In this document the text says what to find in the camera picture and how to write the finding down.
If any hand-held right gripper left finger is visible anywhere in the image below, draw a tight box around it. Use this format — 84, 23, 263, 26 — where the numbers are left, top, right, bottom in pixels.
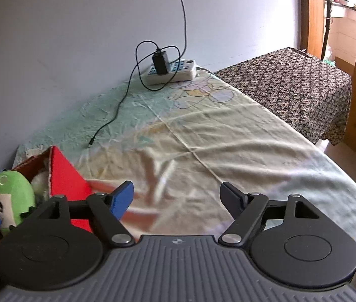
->
36, 181, 134, 248

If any green plush toy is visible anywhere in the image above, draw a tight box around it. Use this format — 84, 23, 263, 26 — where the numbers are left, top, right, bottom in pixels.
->
0, 170, 37, 237

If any white power strip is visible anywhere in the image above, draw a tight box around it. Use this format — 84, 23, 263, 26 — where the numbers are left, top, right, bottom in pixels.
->
146, 58, 196, 85

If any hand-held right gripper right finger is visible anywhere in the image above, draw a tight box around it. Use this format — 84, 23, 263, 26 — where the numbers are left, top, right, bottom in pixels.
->
220, 181, 321, 245

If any red cardboard box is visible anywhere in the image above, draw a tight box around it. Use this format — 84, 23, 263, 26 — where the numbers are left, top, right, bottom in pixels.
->
12, 145, 98, 231

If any grey power cord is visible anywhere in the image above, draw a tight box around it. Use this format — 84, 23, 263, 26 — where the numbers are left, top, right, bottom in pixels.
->
172, 0, 187, 60

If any black charger cable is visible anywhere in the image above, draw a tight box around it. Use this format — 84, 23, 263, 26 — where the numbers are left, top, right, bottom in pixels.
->
88, 40, 186, 147

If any black charger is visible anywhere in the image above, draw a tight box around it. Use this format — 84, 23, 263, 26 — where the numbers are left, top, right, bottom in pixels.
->
152, 49, 168, 75

